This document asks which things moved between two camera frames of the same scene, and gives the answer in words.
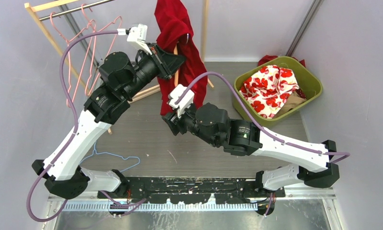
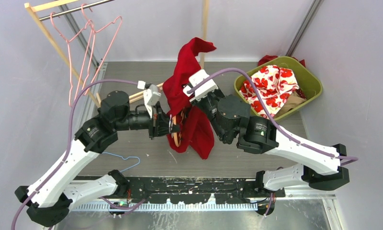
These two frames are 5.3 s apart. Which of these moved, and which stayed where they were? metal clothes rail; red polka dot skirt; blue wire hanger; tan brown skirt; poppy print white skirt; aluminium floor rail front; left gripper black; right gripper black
Moved: left gripper black; right gripper black
Stayed: red polka dot skirt; tan brown skirt; poppy print white skirt; aluminium floor rail front; metal clothes rail; blue wire hanger
